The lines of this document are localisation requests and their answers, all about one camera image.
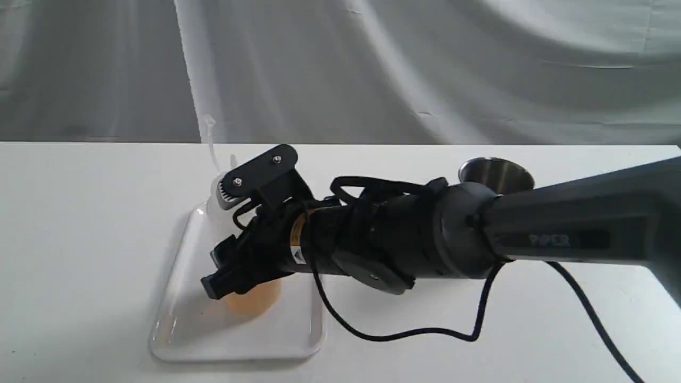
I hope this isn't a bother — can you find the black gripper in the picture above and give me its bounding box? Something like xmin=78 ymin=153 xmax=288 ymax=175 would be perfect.
xmin=201 ymin=145 xmax=341 ymax=300

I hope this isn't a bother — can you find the translucent squeeze bottle amber liquid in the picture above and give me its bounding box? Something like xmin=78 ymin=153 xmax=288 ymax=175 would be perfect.
xmin=202 ymin=114 xmax=283 ymax=315

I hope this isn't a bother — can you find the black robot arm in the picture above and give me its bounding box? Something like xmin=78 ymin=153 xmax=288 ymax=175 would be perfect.
xmin=201 ymin=145 xmax=680 ymax=303

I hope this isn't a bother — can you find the stainless steel cup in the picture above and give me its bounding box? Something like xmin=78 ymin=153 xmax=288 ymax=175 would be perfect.
xmin=458 ymin=157 xmax=535 ymax=195

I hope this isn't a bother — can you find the white rectangular plastic tray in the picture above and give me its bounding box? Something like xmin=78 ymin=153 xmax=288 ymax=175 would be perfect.
xmin=149 ymin=201 xmax=326 ymax=363

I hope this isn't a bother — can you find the grey fabric backdrop curtain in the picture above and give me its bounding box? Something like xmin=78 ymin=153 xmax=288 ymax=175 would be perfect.
xmin=1 ymin=1 xmax=680 ymax=145

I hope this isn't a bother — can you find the black cable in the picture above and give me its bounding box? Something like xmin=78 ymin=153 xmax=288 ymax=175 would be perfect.
xmin=298 ymin=176 xmax=647 ymax=383

